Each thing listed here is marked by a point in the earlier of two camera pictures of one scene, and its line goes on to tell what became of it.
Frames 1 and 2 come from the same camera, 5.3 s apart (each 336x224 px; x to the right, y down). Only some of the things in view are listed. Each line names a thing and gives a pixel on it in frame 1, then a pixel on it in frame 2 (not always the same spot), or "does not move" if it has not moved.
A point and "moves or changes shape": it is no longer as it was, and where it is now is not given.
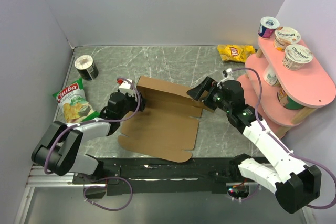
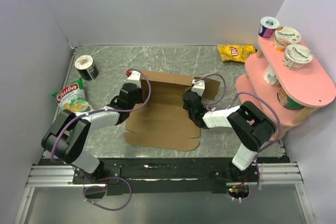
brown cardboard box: x=168 y=129 moves or changes shape
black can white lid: x=86 y=67 does not move
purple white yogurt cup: x=268 y=27 does not move
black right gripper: x=208 y=84 to x=199 y=97
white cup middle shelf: x=270 y=76 does not move
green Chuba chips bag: x=74 y=103 does not move
